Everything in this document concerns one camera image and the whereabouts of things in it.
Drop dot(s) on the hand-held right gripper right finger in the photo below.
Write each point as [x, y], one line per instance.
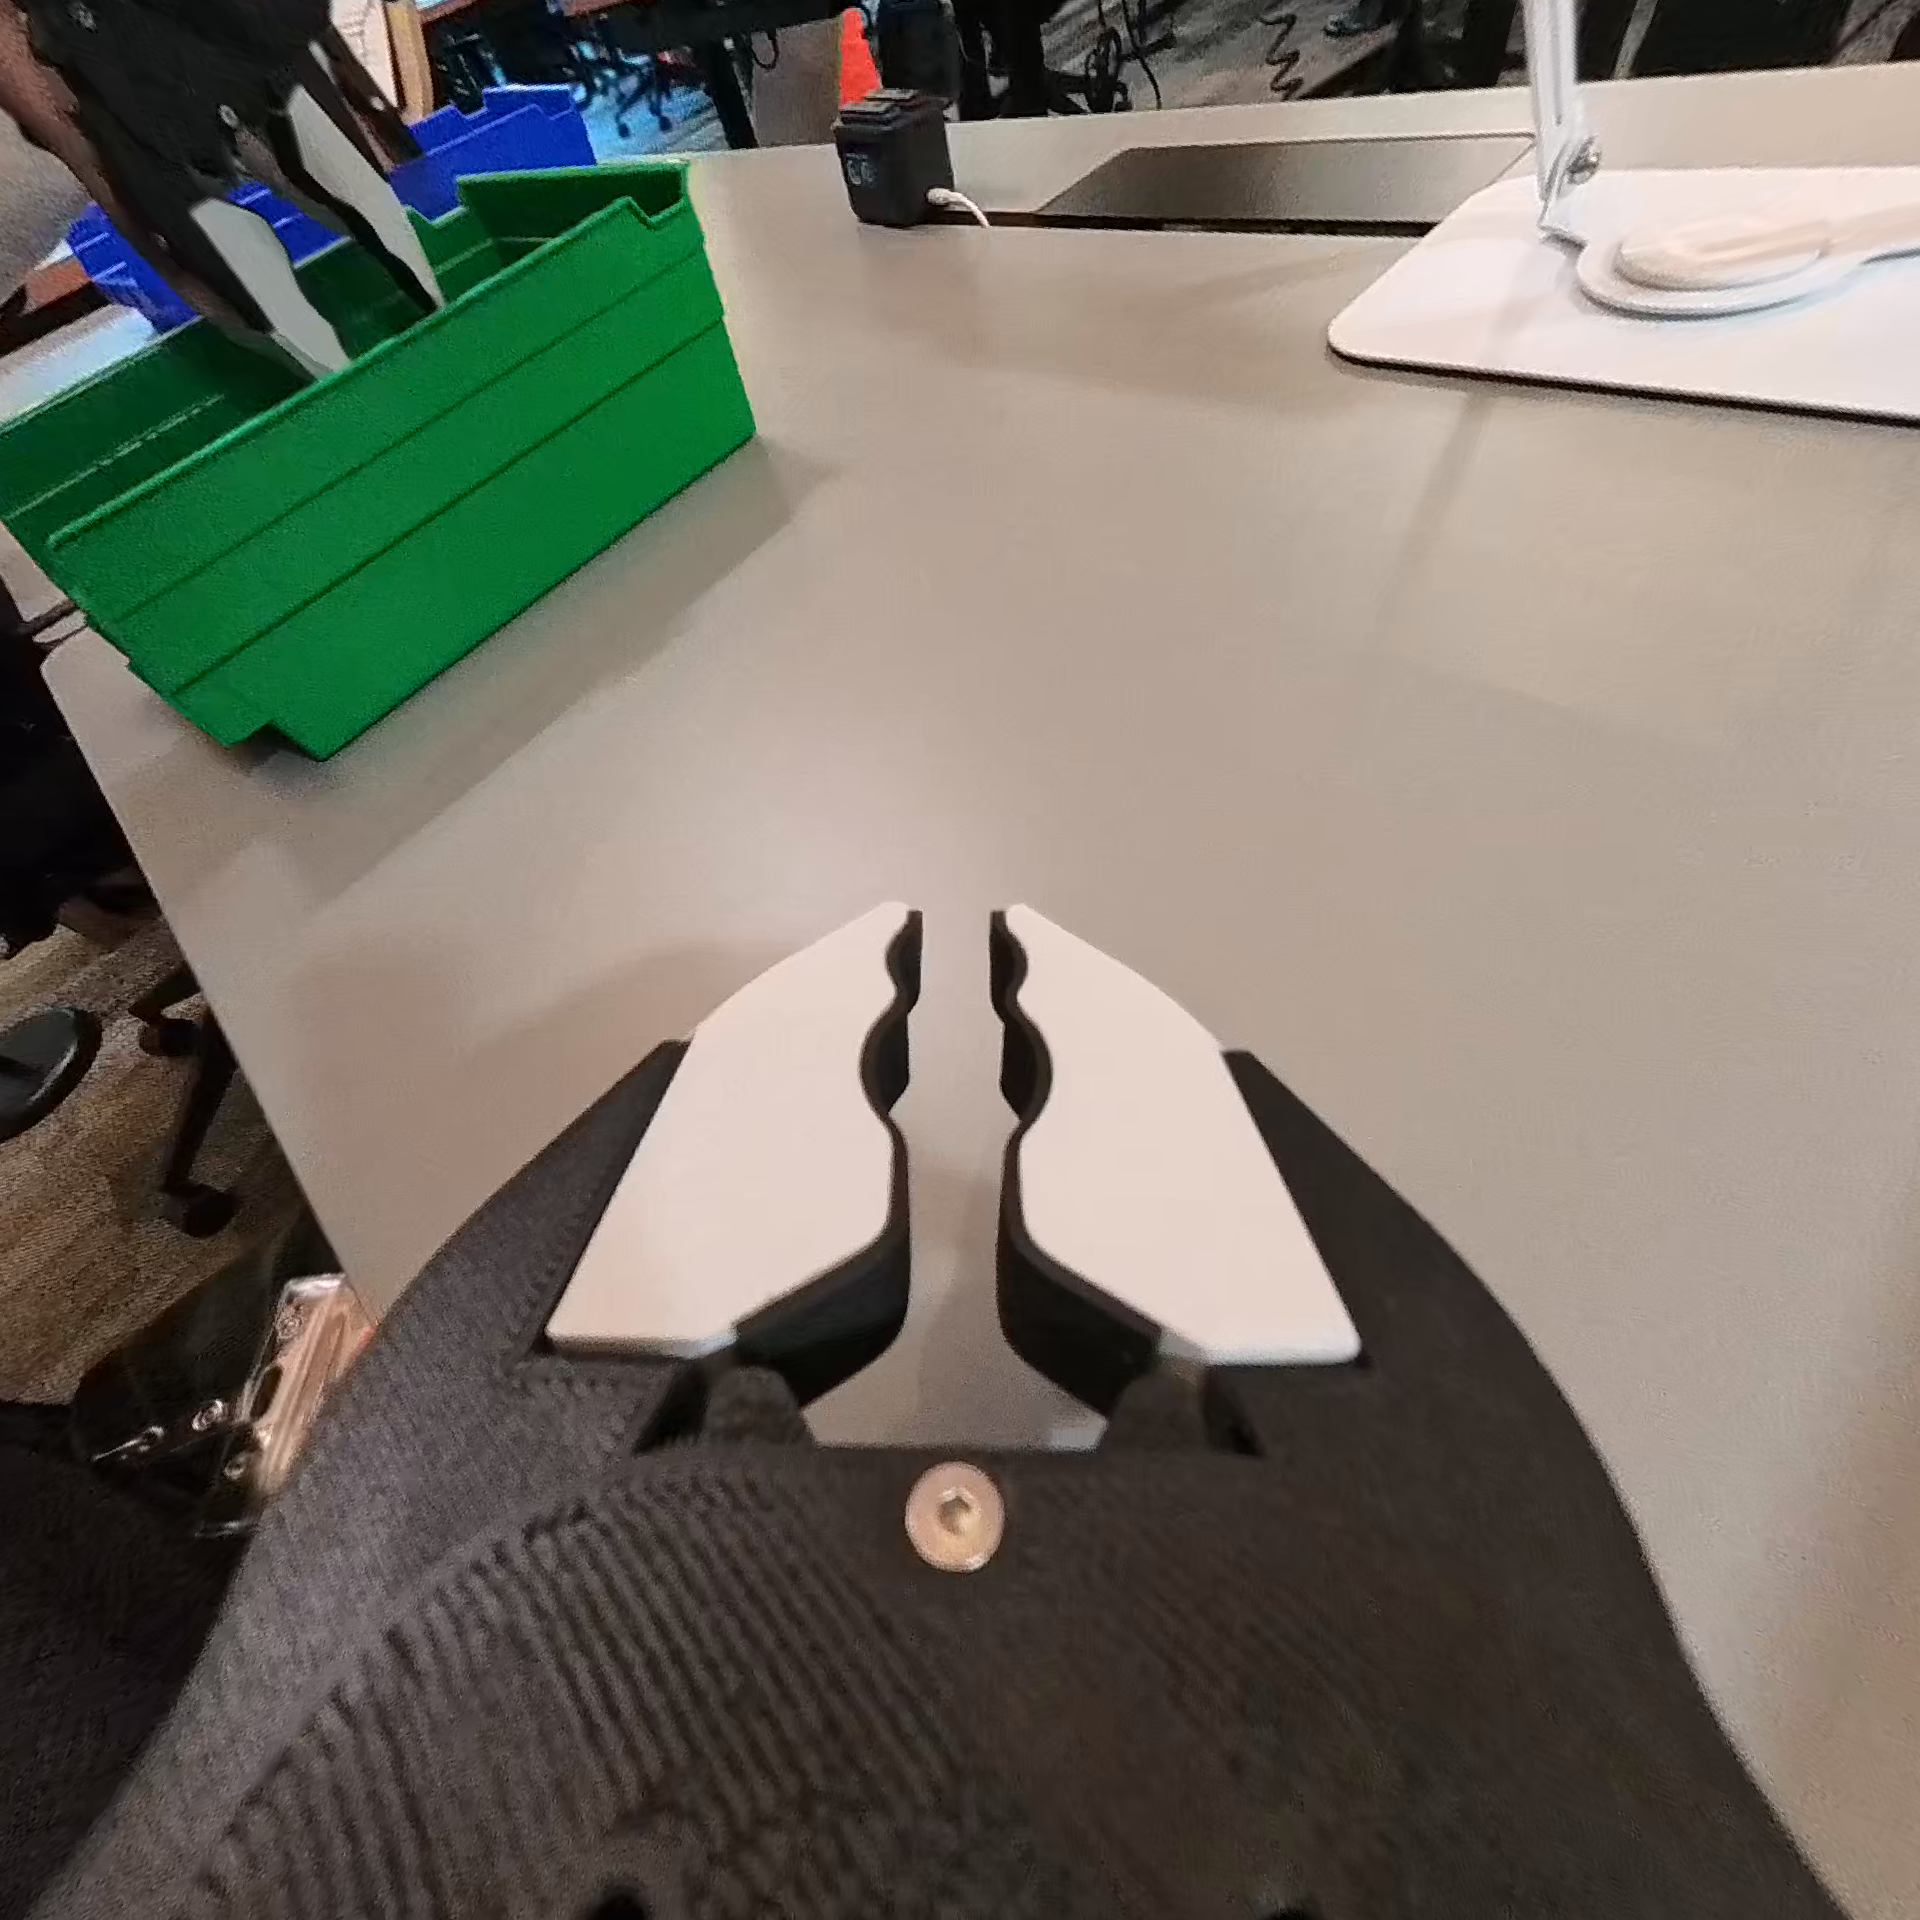
[1172, 1172]

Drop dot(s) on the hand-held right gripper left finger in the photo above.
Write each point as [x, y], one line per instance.
[721, 1172]

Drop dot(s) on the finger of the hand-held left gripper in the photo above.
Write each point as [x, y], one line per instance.
[264, 284]
[359, 189]

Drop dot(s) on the green plastic bin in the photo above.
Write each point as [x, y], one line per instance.
[452, 494]

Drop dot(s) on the grey desk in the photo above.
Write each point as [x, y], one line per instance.
[1200, 676]

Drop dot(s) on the clear ID badge holder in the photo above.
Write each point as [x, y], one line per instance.
[285, 1381]

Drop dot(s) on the orange cone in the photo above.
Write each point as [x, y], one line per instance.
[857, 67]

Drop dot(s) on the black charger box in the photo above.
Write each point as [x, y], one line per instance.
[893, 166]

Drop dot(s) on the black office chair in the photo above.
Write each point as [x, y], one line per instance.
[60, 780]

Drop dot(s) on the pale oval pad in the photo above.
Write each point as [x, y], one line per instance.
[1711, 252]

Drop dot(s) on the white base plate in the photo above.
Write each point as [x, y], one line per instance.
[1440, 324]

